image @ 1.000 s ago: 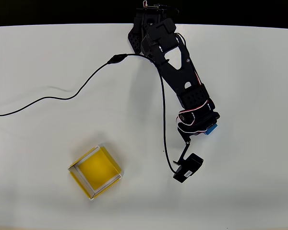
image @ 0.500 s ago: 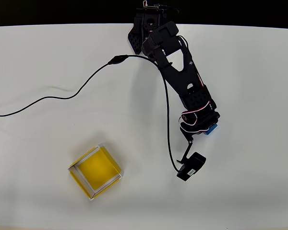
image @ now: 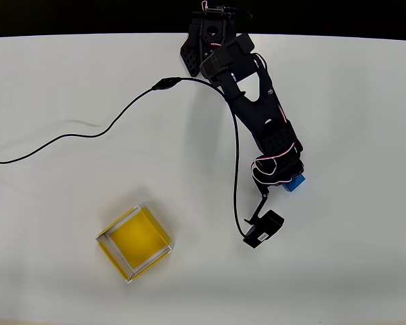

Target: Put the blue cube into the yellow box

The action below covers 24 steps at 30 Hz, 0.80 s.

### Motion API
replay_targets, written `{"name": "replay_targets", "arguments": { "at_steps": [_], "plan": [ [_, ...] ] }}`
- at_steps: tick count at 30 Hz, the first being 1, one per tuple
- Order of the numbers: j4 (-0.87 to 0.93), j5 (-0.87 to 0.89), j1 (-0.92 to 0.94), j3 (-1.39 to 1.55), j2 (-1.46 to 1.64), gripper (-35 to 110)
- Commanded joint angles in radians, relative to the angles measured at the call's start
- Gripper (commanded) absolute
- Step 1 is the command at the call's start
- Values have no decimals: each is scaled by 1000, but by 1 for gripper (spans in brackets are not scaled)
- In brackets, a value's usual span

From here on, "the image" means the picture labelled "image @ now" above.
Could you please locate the blue cube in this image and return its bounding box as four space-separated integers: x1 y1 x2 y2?
283 174 308 194

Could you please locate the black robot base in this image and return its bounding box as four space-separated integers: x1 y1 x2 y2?
179 1 240 77

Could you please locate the yellow open box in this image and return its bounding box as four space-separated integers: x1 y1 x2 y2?
95 202 175 283

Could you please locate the black camera mount stalk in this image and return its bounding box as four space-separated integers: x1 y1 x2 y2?
246 189 271 226

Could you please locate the black camera box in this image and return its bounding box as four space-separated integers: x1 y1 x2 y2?
242 209 286 249

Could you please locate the black camera cable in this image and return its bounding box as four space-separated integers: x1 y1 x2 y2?
0 77 255 238

